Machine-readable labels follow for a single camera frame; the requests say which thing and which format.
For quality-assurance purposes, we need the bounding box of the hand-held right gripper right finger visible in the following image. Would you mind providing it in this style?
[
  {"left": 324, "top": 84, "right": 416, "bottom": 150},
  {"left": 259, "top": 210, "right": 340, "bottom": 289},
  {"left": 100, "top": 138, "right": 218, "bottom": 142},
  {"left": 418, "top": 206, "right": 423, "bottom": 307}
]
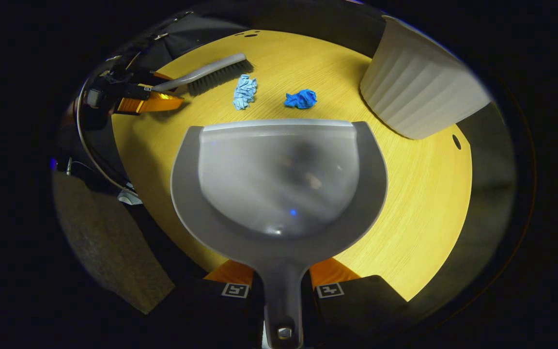
[{"left": 302, "top": 258, "right": 420, "bottom": 349}]

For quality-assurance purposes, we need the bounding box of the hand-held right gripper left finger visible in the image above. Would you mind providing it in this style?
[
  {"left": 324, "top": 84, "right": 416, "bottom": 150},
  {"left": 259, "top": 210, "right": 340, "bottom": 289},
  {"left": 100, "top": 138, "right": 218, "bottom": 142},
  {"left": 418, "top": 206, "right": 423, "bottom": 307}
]
[{"left": 146, "top": 259, "right": 266, "bottom": 349}]

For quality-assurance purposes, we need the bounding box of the small grey broom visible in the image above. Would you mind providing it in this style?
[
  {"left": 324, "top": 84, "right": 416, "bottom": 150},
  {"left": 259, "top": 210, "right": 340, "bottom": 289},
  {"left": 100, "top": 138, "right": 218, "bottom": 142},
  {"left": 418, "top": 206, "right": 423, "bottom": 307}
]
[{"left": 151, "top": 52, "right": 254, "bottom": 96}]

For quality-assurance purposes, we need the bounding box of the light blue paper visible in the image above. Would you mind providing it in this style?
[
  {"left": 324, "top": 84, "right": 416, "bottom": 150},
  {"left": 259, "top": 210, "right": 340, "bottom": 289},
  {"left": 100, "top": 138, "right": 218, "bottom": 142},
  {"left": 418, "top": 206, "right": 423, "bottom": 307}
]
[{"left": 232, "top": 74, "right": 258, "bottom": 111}]

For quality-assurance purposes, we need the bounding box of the grey plastic dustpan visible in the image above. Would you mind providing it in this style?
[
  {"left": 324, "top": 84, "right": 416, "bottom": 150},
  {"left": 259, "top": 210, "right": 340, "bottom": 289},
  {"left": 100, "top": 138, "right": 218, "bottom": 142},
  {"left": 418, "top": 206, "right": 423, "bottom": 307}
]
[{"left": 170, "top": 119, "right": 389, "bottom": 349}]

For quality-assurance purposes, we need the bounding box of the dark blue paper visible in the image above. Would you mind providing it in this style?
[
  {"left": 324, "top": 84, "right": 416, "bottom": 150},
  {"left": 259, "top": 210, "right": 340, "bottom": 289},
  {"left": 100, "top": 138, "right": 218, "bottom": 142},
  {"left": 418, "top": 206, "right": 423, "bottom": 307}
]
[{"left": 284, "top": 89, "right": 318, "bottom": 110}]

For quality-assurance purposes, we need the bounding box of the white ribbed garbage bin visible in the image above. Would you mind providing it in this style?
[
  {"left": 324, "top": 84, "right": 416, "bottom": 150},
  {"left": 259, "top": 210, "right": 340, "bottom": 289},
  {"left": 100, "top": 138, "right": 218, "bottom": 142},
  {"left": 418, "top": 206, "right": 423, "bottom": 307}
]
[{"left": 359, "top": 15, "right": 492, "bottom": 140}]

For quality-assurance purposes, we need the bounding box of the thin grey cable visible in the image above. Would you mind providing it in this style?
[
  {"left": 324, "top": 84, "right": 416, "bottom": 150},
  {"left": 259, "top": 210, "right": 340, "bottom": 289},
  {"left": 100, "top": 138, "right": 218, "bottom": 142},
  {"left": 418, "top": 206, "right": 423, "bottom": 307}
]
[{"left": 76, "top": 78, "right": 139, "bottom": 194}]

